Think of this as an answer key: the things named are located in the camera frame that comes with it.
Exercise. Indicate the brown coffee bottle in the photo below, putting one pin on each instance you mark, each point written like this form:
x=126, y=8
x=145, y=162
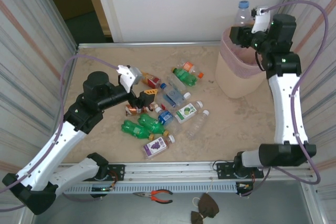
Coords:
x=132, y=110

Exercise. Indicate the tea bottle red gold label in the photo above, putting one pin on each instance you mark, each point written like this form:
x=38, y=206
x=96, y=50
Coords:
x=151, y=81

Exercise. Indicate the clear bottle blue cap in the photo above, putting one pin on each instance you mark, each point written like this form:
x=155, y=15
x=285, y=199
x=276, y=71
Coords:
x=162, y=105

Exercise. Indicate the green soda bottle yellow cap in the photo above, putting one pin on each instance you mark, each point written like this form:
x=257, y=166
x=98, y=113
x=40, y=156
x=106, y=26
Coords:
x=186, y=78
x=151, y=125
x=135, y=129

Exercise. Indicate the blue label bottle white cap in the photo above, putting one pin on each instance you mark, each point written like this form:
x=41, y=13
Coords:
x=165, y=117

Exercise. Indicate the clear square bottle white cap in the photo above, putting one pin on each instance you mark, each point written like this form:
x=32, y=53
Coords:
x=187, y=95

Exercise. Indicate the lime label bottle white cap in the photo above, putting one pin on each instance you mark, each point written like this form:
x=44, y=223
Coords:
x=186, y=111

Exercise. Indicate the purple grape label bottle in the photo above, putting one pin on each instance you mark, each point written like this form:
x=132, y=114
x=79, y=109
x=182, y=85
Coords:
x=156, y=146

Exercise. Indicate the clear bottle light-blue label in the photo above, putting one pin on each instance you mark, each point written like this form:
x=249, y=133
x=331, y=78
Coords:
x=242, y=15

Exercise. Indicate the plain clear bottle white cap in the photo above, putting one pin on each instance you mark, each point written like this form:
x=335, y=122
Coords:
x=197, y=125

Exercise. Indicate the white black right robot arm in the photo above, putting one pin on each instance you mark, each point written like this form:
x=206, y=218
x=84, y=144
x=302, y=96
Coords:
x=286, y=108

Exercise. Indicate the pink mesh bin liner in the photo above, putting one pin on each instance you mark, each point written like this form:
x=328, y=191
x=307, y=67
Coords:
x=236, y=68

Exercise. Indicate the beige plastic bin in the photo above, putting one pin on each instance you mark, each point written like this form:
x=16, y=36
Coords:
x=236, y=82

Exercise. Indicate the small circuit board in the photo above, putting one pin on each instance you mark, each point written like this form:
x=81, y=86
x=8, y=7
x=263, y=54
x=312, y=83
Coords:
x=102, y=189
x=245, y=186

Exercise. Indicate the large brown cloth pouch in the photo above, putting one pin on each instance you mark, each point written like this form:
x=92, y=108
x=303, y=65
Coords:
x=207, y=207

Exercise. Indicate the aluminium back rail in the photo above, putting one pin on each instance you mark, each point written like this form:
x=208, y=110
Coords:
x=147, y=43

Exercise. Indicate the aluminium rail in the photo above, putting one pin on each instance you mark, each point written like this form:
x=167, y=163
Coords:
x=170, y=170
x=147, y=43

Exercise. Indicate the aluminium front rail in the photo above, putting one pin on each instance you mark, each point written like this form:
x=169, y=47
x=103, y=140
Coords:
x=170, y=170

